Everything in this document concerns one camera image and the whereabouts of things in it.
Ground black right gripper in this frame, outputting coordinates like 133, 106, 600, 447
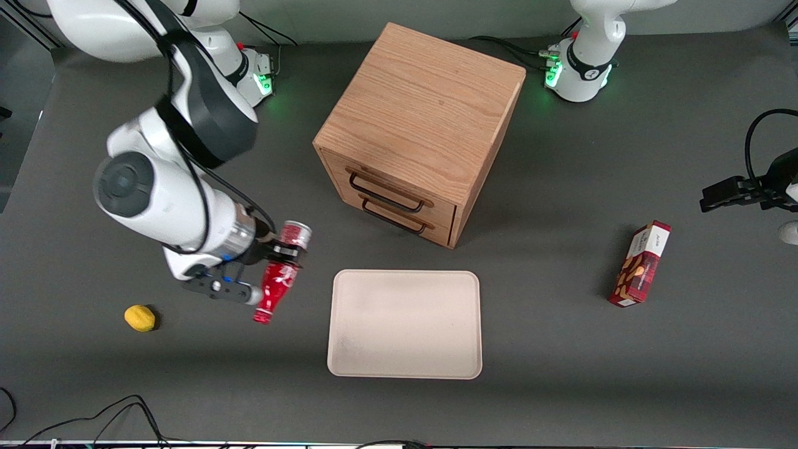
239, 232, 306, 271

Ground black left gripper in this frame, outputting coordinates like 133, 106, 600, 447
699, 148, 798, 214

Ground red coke bottle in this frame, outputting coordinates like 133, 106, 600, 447
252, 220, 313, 326

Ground beige plastic tray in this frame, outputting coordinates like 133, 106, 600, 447
327, 269, 483, 380

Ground red snack box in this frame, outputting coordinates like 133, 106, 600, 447
608, 220, 672, 308

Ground yellow lemon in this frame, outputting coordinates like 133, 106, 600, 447
124, 304, 156, 332

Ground wooden two-drawer cabinet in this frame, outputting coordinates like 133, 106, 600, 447
313, 22, 527, 250

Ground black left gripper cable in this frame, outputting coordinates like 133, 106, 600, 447
744, 109, 798, 188

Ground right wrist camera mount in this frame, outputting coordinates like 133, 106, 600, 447
182, 262, 264, 307

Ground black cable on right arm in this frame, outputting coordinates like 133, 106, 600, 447
112, 0, 277, 255

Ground long black drawer handle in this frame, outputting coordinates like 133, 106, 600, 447
349, 171, 425, 214

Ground black cable loops at table edge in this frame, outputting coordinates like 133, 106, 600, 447
0, 387, 172, 449

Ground black right arm base cable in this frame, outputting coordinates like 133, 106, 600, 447
237, 11, 300, 77

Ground black arm base cable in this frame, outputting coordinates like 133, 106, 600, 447
468, 17, 584, 73
237, 11, 300, 77

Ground black left arm base cable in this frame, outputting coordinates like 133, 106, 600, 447
468, 17, 584, 73

